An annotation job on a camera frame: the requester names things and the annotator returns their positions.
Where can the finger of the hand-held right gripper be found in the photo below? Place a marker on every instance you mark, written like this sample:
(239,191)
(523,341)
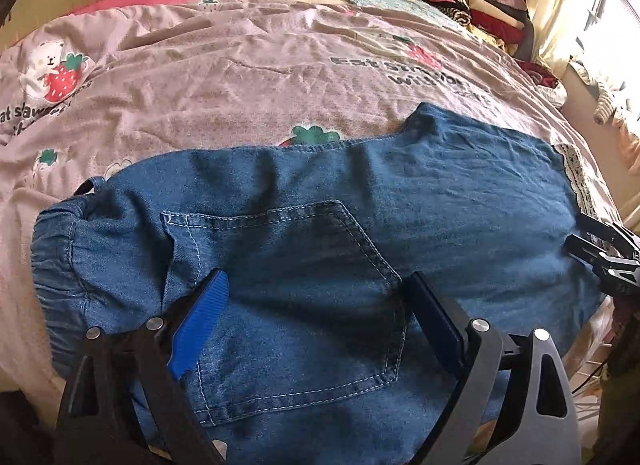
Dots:
(587,250)
(612,234)

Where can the pink strawberry print duvet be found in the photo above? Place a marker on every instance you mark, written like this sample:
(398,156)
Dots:
(210,80)

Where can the heap of pale clothes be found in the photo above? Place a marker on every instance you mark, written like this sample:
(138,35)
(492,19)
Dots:
(615,105)

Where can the blue denim pants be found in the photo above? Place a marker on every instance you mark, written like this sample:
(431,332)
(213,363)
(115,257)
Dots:
(310,225)

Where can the cream curtain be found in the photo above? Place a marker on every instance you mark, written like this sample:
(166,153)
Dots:
(565,0)

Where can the pile of folded clothes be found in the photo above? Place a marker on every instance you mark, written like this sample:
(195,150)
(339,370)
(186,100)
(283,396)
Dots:
(475,0)

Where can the window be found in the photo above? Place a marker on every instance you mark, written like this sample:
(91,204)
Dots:
(612,20)

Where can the light blue cloth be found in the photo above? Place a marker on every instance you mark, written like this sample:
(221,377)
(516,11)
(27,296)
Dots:
(390,2)

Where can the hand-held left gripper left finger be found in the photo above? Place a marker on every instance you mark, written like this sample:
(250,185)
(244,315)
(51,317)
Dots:
(200,320)

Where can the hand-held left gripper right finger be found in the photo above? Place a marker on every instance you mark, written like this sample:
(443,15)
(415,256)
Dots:
(440,327)

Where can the white and red clothes heap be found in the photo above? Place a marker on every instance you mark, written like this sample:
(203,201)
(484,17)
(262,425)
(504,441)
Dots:
(542,77)

